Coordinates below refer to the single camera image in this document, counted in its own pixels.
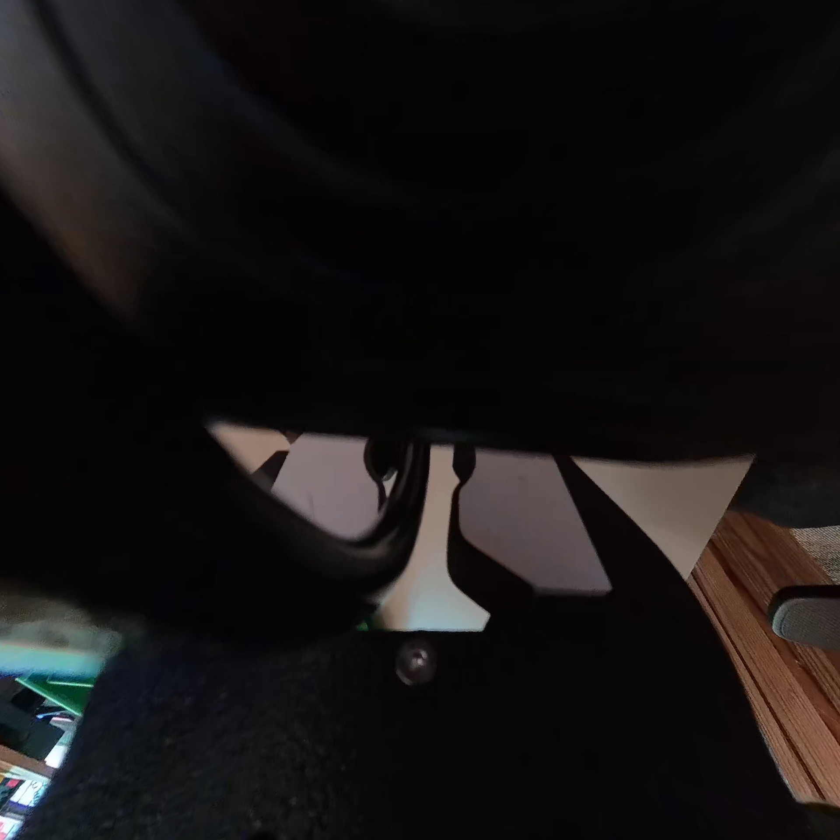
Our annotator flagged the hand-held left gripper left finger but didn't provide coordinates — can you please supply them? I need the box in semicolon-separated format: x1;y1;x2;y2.
270;433;398;542

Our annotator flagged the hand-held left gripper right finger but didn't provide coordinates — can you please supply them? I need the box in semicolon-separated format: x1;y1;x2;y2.
448;445;614;621

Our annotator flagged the wooden cabinet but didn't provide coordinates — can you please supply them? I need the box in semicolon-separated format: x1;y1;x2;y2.
686;508;840;807

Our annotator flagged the dark grey office chair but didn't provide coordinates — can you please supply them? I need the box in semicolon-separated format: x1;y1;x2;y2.
768;584;840;649

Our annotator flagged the green crate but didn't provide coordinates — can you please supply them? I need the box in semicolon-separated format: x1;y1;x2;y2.
13;675;96;718

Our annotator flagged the cluttered shelf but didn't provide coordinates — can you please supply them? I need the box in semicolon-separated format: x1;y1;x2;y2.
0;682;83;824

